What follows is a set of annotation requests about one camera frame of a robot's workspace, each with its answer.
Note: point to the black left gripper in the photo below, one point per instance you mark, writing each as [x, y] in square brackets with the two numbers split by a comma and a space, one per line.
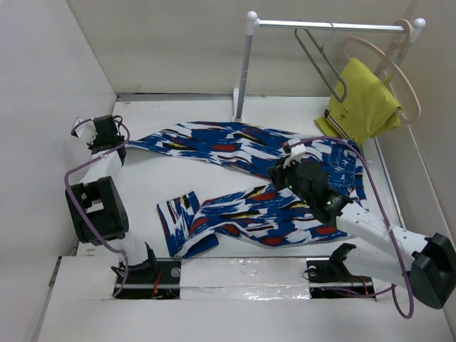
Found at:
[95, 144]

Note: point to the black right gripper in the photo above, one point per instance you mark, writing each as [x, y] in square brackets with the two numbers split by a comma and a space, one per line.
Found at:
[278, 171]

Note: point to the blue patterned trousers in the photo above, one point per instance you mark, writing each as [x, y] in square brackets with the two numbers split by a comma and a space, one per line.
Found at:
[259, 214]

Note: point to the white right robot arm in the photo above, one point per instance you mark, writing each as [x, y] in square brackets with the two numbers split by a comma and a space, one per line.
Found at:
[424, 265]

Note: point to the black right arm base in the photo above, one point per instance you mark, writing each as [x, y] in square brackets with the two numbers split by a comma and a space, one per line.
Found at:
[329, 281]

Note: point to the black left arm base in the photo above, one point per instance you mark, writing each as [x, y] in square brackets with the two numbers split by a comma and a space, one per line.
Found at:
[163, 284]

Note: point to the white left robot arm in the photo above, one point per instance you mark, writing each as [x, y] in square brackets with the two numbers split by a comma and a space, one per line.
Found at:
[98, 214]

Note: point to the beige wooden hanger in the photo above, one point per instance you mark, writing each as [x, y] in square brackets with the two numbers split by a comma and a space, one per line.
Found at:
[392, 57]

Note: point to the yellow folded shorts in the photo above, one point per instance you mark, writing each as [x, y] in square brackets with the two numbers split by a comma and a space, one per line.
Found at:
[368, 110]

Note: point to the white clothes rack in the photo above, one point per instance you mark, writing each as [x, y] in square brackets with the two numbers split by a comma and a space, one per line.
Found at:
[254, 23]

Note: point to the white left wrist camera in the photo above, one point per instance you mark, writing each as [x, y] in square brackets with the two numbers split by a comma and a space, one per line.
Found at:
[84, 130]

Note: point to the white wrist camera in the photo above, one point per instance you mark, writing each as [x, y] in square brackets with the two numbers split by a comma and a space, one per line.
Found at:
[295, 150]
[84, 130]

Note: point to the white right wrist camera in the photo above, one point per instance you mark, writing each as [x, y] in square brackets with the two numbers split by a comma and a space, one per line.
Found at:
[295, 150]

